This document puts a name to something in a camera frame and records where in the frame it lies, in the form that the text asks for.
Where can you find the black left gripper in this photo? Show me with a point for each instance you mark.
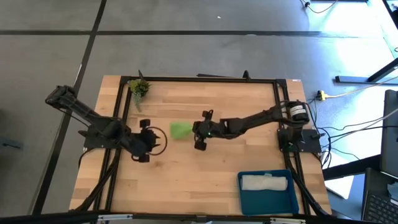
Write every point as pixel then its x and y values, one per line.
pixel 144 143

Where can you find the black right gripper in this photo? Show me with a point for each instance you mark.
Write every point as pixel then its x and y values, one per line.
pixel 203 129

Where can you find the green microfiber towel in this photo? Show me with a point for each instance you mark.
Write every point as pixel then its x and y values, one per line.
pixel 180 130

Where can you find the grey microfiber towel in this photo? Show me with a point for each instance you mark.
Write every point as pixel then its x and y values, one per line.
pixel 264 183

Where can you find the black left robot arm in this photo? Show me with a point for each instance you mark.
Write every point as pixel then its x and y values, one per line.
pixel 96 121

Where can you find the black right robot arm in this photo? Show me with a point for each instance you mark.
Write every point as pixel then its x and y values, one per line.
pixel 255 119

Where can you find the blue plastic basket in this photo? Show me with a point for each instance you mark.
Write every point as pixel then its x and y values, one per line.
pixel 267 202

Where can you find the artificial green potted plant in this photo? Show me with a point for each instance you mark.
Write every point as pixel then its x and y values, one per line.
pixel 139 87

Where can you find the aluminium rig bar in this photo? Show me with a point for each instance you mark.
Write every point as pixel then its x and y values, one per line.
pixel 199 219

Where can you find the yellow plug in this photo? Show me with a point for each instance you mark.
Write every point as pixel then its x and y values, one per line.
pixel 321 95

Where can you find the white paper sheet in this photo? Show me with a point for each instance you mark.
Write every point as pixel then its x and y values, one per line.
pixel 340 188

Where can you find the black desk leg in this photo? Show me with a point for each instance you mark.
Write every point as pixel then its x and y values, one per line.
pixel 351 168
pixel 351 79

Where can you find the dark flat screen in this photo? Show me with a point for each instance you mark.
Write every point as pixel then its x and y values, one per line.
pixel 390 133

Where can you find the dark laptop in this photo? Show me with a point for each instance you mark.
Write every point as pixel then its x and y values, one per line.
pixel 379 205

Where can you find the black table frame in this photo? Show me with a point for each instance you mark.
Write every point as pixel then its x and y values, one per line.
pixel 202 79

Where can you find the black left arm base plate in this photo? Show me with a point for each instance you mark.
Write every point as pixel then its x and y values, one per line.
pixel 93 141

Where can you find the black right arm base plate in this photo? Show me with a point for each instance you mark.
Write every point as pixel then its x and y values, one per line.
pixel 308 140

